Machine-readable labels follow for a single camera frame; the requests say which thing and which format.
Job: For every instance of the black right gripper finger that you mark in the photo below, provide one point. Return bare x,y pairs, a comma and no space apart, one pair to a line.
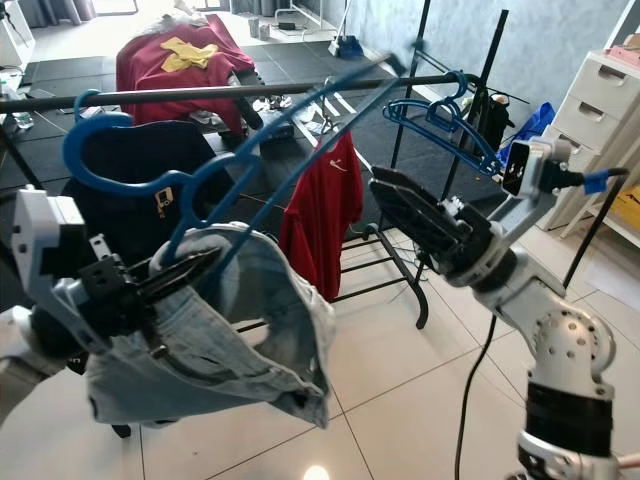
385,173
415,215

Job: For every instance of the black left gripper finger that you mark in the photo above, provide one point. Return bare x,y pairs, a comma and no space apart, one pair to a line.
175,295
188,270

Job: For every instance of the light blue denim shorts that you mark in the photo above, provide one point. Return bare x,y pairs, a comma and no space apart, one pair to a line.
250,340

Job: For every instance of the blue plastic clothes hanger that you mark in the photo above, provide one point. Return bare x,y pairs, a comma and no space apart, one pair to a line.
438,115
460,85
71,150
78,100

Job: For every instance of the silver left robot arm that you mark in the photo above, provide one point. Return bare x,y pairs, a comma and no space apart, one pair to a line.
15,350

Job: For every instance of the red hanging shirt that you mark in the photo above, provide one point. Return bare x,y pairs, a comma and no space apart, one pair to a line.
320,210

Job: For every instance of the blue dustpan with stick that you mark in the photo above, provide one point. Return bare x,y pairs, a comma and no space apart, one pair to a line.
350,47

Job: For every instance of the blue bag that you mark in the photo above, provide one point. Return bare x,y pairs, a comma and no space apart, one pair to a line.
535,130

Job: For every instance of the yellow box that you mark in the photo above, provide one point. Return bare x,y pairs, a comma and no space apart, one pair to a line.
628,212

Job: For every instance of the black metal clothes rack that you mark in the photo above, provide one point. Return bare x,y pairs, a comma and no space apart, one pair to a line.
210,92

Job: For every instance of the maroon blanket with yellow print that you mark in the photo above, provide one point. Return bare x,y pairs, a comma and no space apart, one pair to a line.
150,80

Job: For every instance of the white plastic drawer unit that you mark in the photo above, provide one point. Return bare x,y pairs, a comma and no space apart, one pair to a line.
605,110

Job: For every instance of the grey window curtain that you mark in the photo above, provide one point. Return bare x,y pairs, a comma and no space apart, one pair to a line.
60,12

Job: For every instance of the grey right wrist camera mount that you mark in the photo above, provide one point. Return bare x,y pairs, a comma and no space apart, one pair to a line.
530,215

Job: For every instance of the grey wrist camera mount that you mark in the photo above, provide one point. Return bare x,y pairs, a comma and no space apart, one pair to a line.
40,235
530,215

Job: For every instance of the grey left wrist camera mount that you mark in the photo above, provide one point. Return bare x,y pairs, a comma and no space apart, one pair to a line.
40,235

